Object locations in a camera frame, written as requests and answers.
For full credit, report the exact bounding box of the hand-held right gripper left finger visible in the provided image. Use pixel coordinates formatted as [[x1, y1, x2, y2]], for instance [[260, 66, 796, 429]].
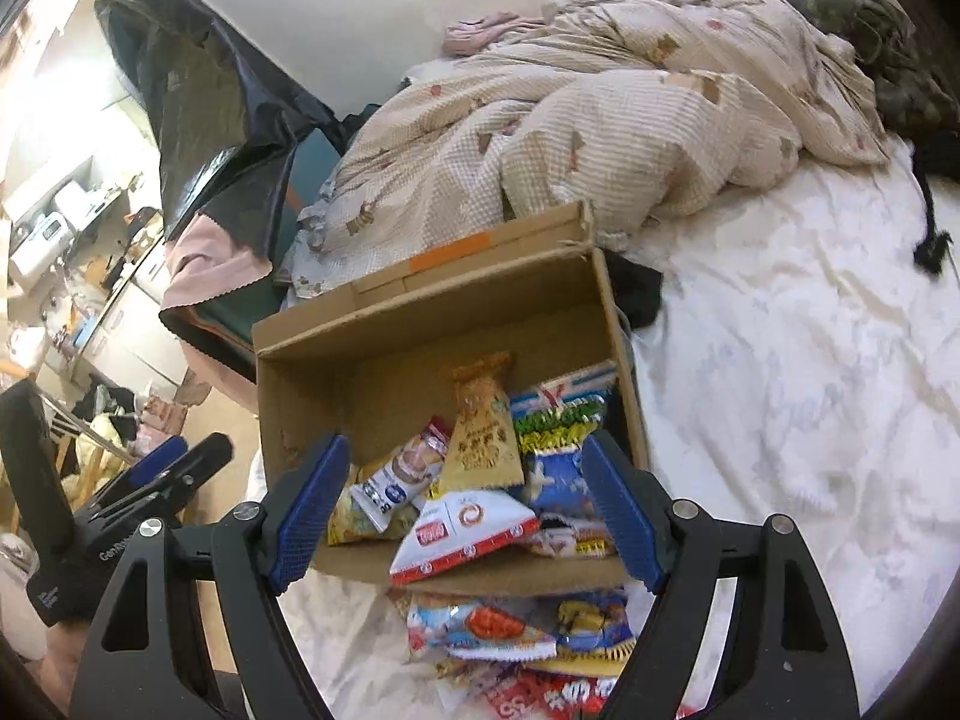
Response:
[[71, 433, 352, 720]]

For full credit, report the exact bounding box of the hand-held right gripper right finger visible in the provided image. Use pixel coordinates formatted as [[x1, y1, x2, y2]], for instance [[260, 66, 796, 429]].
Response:
[[581, 431, 860, 720]]

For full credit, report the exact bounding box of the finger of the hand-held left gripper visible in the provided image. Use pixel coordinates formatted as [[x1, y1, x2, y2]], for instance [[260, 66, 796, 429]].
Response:
[[94, 433, 235, 522], [120, 435, 190, 492]]

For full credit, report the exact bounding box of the dark brown snack packet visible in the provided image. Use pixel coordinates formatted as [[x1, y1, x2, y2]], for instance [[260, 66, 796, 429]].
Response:
[[536, 514, 623, 560]]

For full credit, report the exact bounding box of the blue starry snack packet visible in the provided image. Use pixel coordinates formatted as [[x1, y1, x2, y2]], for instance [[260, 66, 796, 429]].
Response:
[[525, 450, 601, 518]]

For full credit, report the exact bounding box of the white packet with red end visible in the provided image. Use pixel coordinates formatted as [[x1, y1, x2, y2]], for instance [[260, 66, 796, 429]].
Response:
[[352, 416, 451, 533]]

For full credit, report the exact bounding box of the blue yellow snack packet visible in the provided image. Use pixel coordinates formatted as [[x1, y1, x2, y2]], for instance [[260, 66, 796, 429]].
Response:
[[555, 591, 638, 653]]

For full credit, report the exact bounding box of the blue white green snack packet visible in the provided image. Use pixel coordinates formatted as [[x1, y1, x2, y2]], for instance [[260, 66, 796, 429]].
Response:
[[510, 360, 620, 458]]

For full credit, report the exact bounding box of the white red-edged snack packet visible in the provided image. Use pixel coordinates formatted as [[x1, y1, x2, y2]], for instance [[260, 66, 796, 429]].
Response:
[[390, 490, 541, 587]]

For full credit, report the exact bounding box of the yellow striped snack packet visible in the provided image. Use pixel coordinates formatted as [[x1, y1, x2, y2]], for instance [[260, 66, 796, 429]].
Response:
[[435, 649, 631, 682]]

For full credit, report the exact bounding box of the gold snack packet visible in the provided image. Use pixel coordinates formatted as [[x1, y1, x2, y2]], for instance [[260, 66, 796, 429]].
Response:
[[439, 351, 526, 497]]

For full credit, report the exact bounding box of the brown cardboard box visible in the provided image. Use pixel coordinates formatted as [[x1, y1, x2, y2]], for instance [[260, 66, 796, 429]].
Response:
[[251, 199, 652, 597]]

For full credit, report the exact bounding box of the red cartoon snack packet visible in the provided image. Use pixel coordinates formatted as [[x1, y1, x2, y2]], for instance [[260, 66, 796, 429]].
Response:
[[540, 673, 625, 717]]

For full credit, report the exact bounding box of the light blue red snack packet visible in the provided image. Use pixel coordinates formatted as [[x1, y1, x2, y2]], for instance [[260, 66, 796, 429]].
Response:
[[405, 594, 560, 662]]

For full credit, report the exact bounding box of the person's left hand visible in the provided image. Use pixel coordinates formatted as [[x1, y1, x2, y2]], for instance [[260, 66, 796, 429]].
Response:
[[37, 611, 102, 702]]

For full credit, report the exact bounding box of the white kitchen cabinet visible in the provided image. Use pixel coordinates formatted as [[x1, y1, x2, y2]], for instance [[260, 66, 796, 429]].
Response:
[[97, 240, 188, 391]]

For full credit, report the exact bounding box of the dark green chair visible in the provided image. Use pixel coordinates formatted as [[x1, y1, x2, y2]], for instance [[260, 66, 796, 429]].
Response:
[[161, 127, 353, 383]]

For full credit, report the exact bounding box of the pink cloth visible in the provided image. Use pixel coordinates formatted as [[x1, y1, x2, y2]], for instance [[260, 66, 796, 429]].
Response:
[[161, 210, 275, 308]]

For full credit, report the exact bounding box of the black cloth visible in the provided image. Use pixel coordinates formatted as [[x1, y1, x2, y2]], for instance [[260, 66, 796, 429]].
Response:
[[607, 247, 665, 327]]

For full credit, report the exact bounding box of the white water heater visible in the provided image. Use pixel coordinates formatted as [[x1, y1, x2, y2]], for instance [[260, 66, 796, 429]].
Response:
[[7, 214, 76, 290]]

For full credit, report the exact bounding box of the black plastic bag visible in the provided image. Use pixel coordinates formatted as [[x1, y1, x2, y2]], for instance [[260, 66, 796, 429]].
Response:
[[97, 0, 353, 241]]

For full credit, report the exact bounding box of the beige checkered duvet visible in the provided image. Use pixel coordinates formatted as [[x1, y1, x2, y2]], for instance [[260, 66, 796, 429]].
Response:
[[289, 0, 890, 293]]

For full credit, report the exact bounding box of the pink garment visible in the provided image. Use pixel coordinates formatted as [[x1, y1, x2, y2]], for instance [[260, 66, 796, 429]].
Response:
[[442, 11, 541, 57]]

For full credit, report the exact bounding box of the camouflage jacket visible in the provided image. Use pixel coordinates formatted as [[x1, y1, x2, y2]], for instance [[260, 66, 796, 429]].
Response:
[[787, 0, 960, 136]]

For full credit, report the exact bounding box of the black tasselled cord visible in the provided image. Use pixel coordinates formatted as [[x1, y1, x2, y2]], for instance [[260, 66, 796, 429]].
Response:
[[911, 157, 953, 278]]

